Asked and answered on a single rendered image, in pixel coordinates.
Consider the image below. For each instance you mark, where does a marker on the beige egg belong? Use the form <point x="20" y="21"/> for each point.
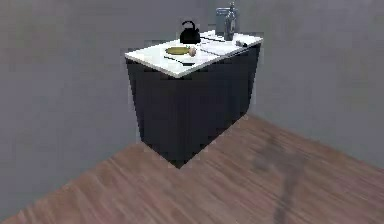
<point x="192" y="51"/>

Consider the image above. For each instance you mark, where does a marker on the black white-topped kitchen counter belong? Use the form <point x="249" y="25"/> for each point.
<point x="186" y="110"/>

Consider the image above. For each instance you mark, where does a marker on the grey bottle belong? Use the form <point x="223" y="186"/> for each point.
<point x="229" y="26"/>

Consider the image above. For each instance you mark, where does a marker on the black spatula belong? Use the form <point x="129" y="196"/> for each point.
<point x="181" y="61"/>

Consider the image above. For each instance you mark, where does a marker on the green plate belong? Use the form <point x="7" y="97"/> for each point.
<point x="177" y="50"/>

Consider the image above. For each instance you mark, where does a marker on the grey coffee machine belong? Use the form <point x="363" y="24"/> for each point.
<point x="221" y="20"/>

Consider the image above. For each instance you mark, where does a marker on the grey pepper shaker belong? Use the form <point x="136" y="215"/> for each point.
<point x="240" y="43"/>

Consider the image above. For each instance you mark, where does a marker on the black kettle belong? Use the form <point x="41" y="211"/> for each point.
<point x="190" y="35"/>

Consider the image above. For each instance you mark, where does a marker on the black knife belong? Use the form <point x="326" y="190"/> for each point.
<point x="213" y="39"/>

